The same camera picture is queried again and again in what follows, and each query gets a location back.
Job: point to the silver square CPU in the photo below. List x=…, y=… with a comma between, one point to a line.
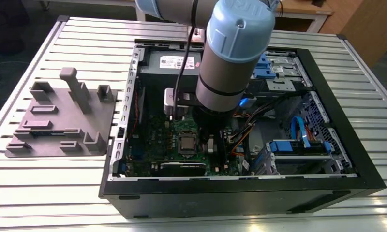
x=187, y=143

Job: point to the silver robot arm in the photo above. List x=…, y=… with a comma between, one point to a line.
x=225, y=60

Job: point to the black RAM slot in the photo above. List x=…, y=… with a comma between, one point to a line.
x=216, y=162
x=223, y=154

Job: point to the green motherboard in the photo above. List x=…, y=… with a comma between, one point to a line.
x=167, y=149

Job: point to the black graphics card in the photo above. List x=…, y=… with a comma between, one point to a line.
x=180, y=170

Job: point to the grey power supply unit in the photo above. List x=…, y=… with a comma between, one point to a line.
x=157, y=79

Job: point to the blue disk carrier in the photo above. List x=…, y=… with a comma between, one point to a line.
x=281, y=146
x=264, y=70

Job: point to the blue board connector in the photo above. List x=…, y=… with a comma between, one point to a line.
x=137, y=154

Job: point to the silver drive cage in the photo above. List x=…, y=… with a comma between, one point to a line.
x=283, y=82
x=303, y=157

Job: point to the black PC case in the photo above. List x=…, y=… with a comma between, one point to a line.
x=212, y=200

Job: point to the grey parts rack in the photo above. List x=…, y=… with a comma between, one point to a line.
x=66, y=120

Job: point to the blue RAM stick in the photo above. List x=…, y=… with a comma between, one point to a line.
x=48, y=133

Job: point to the wooden cabinet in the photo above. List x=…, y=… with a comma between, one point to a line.
x=367, y=24

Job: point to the dark office chair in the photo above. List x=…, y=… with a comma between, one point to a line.
x=5, y=29

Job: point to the small grey camera box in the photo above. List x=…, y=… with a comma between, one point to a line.
x=245, y=101

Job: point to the white black-faced camera box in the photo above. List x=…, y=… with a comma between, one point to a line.
x=168, y=101

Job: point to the brown base plate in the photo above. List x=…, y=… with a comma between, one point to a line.
x=197, y=36

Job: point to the wooden desk white frame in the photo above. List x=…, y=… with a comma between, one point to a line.
x=309, y=7

